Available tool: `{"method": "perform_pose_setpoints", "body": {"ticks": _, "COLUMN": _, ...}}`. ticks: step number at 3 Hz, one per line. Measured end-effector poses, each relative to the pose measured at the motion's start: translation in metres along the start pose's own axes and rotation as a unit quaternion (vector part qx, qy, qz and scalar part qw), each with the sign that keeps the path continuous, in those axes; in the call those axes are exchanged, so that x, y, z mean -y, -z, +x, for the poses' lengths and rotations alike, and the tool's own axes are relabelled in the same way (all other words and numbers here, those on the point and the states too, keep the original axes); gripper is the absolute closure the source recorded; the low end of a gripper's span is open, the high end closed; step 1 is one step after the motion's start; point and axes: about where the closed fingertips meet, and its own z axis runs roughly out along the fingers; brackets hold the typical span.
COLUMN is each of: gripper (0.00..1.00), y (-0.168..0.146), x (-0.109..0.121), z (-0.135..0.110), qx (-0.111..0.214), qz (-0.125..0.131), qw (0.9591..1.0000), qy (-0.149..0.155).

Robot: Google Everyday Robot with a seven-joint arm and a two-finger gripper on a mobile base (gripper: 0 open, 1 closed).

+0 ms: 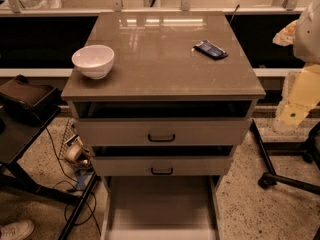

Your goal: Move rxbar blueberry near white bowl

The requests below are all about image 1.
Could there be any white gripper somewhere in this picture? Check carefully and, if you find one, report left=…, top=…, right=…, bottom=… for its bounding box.
left=273, top=64, right=320, bottom=132

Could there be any blue rxbar blueberry wrapper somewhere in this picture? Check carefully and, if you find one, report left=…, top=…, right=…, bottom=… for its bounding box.
left=193, top=40, right=228, bottom=60

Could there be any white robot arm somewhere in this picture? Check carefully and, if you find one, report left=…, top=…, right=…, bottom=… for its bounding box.
left=273, top=0, right=320, bottom=132

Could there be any white ceramic bowl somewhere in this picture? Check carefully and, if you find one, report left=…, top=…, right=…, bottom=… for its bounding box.
left=72, top=45, right=115, bottom=79

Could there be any black chair base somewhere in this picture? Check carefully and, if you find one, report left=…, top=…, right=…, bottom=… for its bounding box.
left=250, top=122, right=320, bottom=195

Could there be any grey drawer cabinet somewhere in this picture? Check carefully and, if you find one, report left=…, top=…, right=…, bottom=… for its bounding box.
left=60, top=11, right=267, bottom=240

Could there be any open bottom drawer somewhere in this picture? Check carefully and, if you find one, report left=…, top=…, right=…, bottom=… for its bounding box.
left=100, top=176, right=223, bottom=240

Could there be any middle grey drawer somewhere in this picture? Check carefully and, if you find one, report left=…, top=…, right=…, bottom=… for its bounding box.
left=91, top=156, right=232, bottom=176

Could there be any grey drawer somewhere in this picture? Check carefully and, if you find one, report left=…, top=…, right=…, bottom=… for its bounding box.
left=74, top=119, right=251, bottom=146
left=91, top=156, right=232, bottom=176

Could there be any upper grey drawer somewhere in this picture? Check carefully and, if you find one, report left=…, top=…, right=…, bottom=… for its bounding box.
left=74, top=119, right=251, bottom=146

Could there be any tape roll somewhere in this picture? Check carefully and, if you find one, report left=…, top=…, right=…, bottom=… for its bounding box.
left=65, top=142, right=83, bottom=162

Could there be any dark box on table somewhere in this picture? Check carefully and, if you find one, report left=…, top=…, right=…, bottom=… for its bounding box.
left=0, top=75, right=60, bottom=125

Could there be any black side table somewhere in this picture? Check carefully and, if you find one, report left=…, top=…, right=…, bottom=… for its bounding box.
left=0, top=107, right=98, bottom=240

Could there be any white sneaker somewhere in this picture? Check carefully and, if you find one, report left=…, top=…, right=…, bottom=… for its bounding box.
left=0, top=220, right=34, bottom=240

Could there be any black floor cable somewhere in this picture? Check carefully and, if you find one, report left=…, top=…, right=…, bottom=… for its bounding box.
left=44, top=127, right=102, bottom=237

